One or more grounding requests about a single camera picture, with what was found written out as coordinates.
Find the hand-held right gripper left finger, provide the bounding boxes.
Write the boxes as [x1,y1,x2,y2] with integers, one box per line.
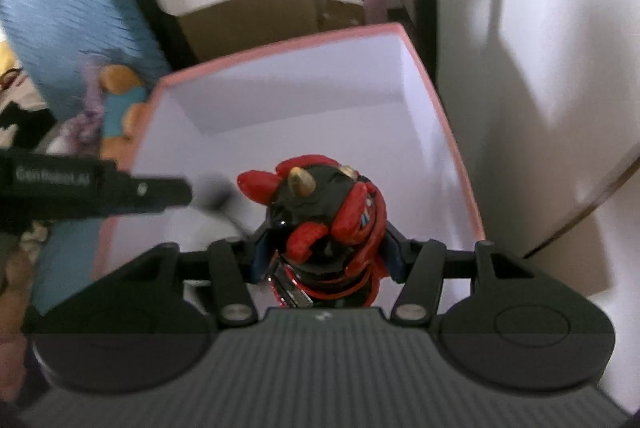
[92,223,274,327]

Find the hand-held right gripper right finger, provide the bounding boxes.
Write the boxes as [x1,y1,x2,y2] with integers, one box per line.
[381,228,551,328]

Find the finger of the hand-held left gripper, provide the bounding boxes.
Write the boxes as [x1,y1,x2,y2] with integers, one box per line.
[116,173,236,215]

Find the red black horned figurine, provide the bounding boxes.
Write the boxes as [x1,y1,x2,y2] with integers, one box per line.
[236,153,388,309]

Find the orange teal plush toy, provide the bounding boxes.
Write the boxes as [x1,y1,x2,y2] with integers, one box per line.
[98,65,149,159]

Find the pink cardboard box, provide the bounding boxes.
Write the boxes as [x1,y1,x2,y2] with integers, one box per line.
[91,22,486,315]

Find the purple plush toy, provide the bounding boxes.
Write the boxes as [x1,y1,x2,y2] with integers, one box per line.
[77,51,108,144]

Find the printed cloth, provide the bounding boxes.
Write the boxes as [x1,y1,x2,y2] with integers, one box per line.
[0,41,58,154]

